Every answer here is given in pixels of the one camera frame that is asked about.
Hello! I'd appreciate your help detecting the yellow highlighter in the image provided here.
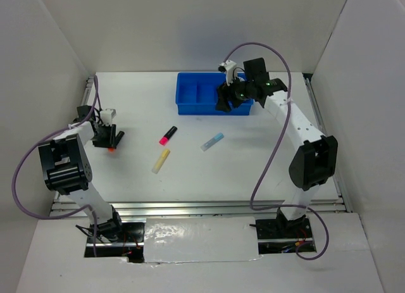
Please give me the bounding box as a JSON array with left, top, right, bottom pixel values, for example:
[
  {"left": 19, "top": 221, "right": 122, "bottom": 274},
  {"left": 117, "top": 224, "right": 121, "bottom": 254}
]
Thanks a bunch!
[{"left": 151, "top": 149, "right": 170, "bottom": 174}]

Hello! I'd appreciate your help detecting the light blue highlighter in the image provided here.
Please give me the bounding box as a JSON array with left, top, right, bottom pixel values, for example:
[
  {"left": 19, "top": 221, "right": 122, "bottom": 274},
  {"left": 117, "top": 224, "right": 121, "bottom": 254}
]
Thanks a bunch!
[{"left": 201, "top": 133, "right": 224, "bottom": 151}]

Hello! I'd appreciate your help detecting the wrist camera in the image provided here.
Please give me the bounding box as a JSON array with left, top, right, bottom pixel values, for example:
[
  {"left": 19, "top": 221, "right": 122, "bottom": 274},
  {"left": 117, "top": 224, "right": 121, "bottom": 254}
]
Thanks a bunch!
[
  {"left": 99, "top": 108, "right": 116, "bottom": 126},
  {"left": 218, "top": 60, "right": 237, "bottom": 86}
]

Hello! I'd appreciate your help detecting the white foil sheet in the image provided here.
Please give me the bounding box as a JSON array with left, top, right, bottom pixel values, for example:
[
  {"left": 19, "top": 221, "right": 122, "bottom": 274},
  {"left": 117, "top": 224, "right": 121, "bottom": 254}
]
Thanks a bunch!
[{"left": 144, "top": 216, "right": 260, "bottom": 263}]

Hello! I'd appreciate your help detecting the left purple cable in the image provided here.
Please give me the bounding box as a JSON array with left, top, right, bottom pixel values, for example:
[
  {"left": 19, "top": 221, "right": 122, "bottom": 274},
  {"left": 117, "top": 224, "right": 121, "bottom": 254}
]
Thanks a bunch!
[{"left": 11, "top": 75, "right": 104, "bottom": 258}]

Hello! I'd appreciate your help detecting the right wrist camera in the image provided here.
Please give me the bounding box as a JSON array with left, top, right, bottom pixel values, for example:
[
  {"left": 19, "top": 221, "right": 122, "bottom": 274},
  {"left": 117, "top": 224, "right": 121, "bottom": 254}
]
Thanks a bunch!
[{"left": 218, "top": 60, "right": 237, "bottom": 86}]

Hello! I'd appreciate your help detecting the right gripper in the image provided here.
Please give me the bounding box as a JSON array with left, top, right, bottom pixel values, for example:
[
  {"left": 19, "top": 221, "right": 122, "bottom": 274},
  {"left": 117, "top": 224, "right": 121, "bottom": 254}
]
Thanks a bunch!
[{"left": 215, "top": 72, "right": 254, "bottom": 114}]

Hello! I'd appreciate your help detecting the blue plastic divided bin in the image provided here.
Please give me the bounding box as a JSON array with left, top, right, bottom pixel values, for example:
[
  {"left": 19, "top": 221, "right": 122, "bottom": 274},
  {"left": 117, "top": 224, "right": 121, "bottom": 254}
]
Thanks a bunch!
[{"left": 175, "top": 72, "right": 254, "bottom": 116}]

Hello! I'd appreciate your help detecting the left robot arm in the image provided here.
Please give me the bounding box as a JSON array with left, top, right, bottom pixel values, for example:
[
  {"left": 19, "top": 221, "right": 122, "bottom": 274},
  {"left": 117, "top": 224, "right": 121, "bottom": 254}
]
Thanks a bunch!
[{"left": 38, "top": 105, "right": 125, "bottom": 242}]

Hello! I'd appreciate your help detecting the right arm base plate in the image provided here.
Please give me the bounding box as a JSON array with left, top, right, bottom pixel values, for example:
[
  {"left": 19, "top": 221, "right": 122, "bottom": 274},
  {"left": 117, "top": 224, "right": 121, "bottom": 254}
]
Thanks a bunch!
[{"left": 249, "top": 218, "right": 316, "bottom": 254}]

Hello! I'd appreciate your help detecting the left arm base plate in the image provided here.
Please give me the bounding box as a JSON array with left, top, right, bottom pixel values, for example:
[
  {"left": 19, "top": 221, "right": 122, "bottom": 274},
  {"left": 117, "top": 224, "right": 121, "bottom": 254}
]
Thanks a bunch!
[{"left": 96, "top": 221, "right": 145, "bottom": 263}]

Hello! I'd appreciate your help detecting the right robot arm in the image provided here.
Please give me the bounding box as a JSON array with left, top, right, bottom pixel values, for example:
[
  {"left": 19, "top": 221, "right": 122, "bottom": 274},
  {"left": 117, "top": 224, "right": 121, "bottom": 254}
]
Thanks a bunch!
[{"left": 215, "top": 58, "right": 338, "bottom": 237}]

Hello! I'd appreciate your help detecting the pink highlighter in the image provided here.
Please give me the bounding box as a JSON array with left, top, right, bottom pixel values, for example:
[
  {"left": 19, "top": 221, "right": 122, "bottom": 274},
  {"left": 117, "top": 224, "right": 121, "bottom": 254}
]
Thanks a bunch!
[{"left": 159, "top": 126, "right": 178, "bottom": 146}]

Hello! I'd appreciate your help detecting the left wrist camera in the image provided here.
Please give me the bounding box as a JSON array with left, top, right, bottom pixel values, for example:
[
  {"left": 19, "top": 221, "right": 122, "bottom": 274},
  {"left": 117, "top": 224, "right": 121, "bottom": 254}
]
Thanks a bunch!
[{"left": 99, "top": 108, "right": 116, "bottom": 126}]

